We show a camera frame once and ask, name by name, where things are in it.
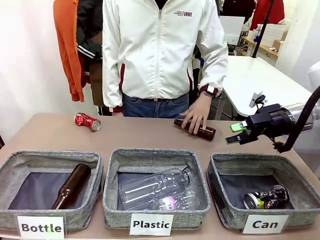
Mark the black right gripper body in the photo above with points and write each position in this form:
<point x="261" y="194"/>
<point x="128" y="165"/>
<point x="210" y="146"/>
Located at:
<point x="267" y="122"/>

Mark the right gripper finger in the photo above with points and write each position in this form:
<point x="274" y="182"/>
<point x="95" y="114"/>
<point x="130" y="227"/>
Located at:
<point x="237" y="127"/>
<point x="235" y="139"/>

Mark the brown glass beer bottle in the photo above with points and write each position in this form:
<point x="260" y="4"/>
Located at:
<point x="71" y="185"/>
<point x="208" y="132"/>

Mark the black drink can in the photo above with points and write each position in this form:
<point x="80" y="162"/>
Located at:
<point x="268" y="197"/>

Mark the small purple-label plastic bottle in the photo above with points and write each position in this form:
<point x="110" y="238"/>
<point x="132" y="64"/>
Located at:
<point x="171" y="201"/>

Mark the large clear plastic bottle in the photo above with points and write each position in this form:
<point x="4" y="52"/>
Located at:
<point x="150" y="186"/>

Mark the person's left forearm white sleeve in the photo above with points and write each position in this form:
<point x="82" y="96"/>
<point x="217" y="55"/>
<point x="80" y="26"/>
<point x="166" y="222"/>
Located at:
<point x="215" y="72"/>

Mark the person's right forearm white sleeve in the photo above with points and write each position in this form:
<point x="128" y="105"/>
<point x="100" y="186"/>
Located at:
<point x="111" y="85"/>

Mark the grey fabric basket labelled Can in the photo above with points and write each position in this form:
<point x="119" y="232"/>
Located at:
<point x="225" y="215"/>

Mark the grey fabric basket labelled Plastic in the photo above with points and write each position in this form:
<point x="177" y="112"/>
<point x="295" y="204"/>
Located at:
<point x="152" y="155"/>

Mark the white Can label card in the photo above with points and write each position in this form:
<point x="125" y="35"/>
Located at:
<point x="265" y="223"/>

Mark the crushed red soda can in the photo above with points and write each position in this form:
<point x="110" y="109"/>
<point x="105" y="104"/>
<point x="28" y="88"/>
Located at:
<point x="87" y="121"/>

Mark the grey fabric basket labelled Bottle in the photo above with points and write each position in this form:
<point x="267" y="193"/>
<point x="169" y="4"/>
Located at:
<point x="85" y="215"/>

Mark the person's left hand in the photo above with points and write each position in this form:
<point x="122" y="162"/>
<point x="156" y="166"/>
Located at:
<point x="197" y="112"/>

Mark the white background table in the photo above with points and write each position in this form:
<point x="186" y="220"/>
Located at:
<point x="250" y="75"/>

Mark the wooden shelf desk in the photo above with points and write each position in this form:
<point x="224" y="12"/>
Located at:
<point x="265" y="48"/>

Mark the stack of white boxes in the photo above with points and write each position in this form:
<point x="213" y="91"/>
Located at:
<point x="273" y="33"/>

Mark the black tripod pole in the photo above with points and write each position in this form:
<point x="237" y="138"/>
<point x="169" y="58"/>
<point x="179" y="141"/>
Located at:
<point x="262" y="27"/>

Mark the white box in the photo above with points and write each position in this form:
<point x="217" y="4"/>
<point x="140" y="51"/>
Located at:
<point x="233" y="28"/>

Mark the red jacket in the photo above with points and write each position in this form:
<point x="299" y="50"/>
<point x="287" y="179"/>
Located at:
<point x="276" y="12"/>

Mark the person in white jacket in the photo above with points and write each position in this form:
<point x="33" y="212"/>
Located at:
<point x="150" y="55"/>

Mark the white Plastic label card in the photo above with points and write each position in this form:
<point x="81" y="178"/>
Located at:
<point x="151" y="224"/>

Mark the person in black jacket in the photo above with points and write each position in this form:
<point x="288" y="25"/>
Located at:
<point x="90" y="30"/>

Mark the white Bottle label card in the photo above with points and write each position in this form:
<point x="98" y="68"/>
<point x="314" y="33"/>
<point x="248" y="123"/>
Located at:
<point x="41" y="227"/>

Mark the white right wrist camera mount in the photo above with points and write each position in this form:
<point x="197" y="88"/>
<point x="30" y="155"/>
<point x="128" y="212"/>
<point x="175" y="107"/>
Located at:
<point x="257" y="99"/>

